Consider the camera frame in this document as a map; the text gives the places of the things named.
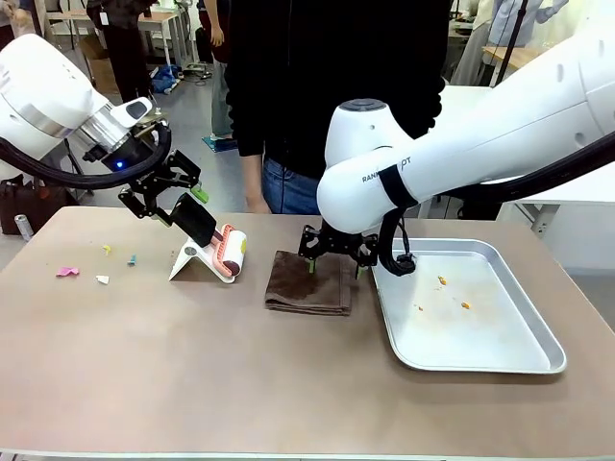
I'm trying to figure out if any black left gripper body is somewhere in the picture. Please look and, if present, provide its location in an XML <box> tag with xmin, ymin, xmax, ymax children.
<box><xmin>83</xmin><ymin>129</ymin><xmax>170</xmax><ymax>187</ymax></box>

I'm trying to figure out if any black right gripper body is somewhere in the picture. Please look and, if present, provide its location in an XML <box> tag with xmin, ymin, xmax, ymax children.
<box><xmin>297</xmin><ymin>222</ymin><xmax>381</xmax><ymax>266</ymax></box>

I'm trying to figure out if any brown cloth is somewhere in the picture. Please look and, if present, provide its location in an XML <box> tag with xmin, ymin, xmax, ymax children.
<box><xmin>264</xmin><ymin>250</ymin><xmax>355</xmax><ymax>318</ymax></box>

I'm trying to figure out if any lint roller with black handle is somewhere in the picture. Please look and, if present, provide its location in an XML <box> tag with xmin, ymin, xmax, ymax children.
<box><xmin>171</xmin><ymin>192</ymin><xmax>250</xmax><ymax>285</ymax></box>

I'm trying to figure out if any person's right forearm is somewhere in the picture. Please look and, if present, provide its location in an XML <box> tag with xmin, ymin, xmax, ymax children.
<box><xmin>239</xmin><ymin>153</ymin><xmax>266</xmax><ymax>203</ymax></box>

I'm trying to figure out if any person's right hand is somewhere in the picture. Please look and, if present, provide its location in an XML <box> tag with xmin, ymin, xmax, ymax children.
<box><xmin>244</xmin><ymin>189</ymin><xmax>272</xmax><ymax>215</ymax></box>

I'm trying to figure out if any teal floor mat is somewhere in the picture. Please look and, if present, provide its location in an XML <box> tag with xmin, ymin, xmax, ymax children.
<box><xmin>201</xmin><ymin>134</ymin><xmax>240</xmax><ymax>153</ymax></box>

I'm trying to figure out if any white lint roller stand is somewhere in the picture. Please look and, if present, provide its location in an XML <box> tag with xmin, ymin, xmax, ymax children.
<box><xmin>167</xmin><ymin>241</ymin><xmax>241</xmax><ymax>285</ymax></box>

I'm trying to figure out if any blue bag on floor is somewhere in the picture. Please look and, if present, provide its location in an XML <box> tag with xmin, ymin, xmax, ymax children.
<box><xmin>150</xmin><ymin>63</ymin><xmax>184</xmax><ymax>96</ymax></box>

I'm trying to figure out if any cardboard box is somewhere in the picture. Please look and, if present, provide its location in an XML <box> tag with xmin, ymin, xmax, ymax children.
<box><xmin>78</xmin><ymin>35</ymin><xmax>121</xmax><ymax>96</ymax></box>

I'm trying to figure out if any silver metal tray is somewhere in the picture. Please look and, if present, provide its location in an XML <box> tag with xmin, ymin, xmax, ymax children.
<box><xmin>371</xmin><ymin>237</ymin><xmax>569</xmax><ymax>376</ymax></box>

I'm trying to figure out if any dark brown bag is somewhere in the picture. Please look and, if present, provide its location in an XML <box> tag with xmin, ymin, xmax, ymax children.
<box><xmin>0</xmin><ymin>174</ymin><xmax>67</xmax><ymax>236</ymax></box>

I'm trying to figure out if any background person in black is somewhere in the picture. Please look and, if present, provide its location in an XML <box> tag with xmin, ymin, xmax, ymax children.
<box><xmin>85</xmin><ymin>0</ymin><xmax>156</xmax><ymax>105</ymax></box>

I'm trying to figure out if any background person in maroon top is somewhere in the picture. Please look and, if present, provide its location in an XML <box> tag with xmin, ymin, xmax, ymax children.
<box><xmin>195</xmin><ymin>0</ymin><xmax>240</xmax><ymax>141</ymax></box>

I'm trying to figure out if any silver drink can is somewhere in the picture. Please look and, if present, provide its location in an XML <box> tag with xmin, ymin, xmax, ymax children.
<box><xmin>13</xmin><ymin>213</ymin><xmax>35</xmax><ymax>242</ymax></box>

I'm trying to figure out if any wooden background table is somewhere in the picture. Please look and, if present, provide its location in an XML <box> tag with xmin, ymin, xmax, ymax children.
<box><xmin>36</xmin><ymin>9</ymin><xmax>183</xmax><ymax>68</ymax></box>

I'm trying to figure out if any person torso in black sweater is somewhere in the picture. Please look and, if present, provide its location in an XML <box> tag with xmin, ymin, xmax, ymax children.
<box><xmin>223</xmin><ymin>0</ymin><xmax>448</xmax><ymax>216</ymax></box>

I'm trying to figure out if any beige hanging garment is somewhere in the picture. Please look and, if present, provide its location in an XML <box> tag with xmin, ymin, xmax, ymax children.
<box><xmin>450</xmin><ymin>22</ymin><xmax>497</xmax><ymax>88</ymax></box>

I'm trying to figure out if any small wooden table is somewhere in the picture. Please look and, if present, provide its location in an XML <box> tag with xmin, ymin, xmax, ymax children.
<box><xmin>480</xmin><ymin>44</ymin><xmax>540</xmax><ymax>88</ymax></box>

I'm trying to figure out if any black tripod pole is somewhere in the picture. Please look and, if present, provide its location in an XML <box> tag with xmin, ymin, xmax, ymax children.
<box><xmin>493</xmin><ymin>0</ymin><xmax>530</xmax><ymax>88</ymax></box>

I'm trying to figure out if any light blue hanging shirt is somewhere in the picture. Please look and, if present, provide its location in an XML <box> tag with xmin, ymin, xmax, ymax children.
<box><xmin>488</xmin><ymin>0</ymin><xmax>572</xmax><ymax>50</ymax></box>

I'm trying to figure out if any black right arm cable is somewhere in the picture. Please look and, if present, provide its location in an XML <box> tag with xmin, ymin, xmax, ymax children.
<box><xmin>378</xmin><ymin>138</ymin><xmax>615</xmax><ymax>279</ymax></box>

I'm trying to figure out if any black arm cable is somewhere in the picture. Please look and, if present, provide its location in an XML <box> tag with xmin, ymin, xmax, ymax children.
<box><xmin>0</xmin><ymin>119</ymin><xmax>173</xmax><ymax>189</ymax></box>
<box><xmin>378</xmin><ymin>138</ymin><xmax>615</xmax><ymax>279</ymax></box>

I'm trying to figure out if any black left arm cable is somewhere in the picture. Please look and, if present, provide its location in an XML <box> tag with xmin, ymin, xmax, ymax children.
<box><xmin>0</xmin><ymin>119</ymin><xmax>173</xmax><ymax>189</ymax></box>

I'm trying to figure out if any black strap band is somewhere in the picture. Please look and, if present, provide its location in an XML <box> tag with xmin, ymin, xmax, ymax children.
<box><xmin>378</xmin><ymin>164</ymin><xmax>420</xmax><ymax>208</ymax></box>

